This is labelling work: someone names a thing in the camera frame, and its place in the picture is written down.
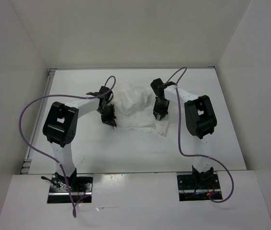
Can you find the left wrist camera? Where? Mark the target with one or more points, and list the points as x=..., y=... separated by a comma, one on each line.
x=106, y=94

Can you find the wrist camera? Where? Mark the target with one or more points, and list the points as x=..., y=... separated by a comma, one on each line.
x=106, y=94
x=157, y=87

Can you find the white skirt cloth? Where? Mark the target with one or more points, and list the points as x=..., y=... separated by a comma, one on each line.
x=134, y=109

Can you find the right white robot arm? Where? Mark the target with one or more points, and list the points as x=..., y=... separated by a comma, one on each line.
x=200, y=122

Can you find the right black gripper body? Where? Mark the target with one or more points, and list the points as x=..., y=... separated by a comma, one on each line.
x=161, y=106

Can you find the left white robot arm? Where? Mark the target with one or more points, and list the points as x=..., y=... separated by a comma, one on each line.
x=61, y=124

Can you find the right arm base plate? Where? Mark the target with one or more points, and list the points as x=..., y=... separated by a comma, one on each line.
x=189, y=191

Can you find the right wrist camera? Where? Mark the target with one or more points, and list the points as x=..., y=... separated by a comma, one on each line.
x=157, y=87

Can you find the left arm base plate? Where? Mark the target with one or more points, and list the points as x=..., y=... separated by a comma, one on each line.
x=82, y=191

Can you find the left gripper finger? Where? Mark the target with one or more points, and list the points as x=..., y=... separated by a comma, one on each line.
x=111, y=121
x=111, y=112

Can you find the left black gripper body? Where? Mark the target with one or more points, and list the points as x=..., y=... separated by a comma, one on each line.
x=105, y=113

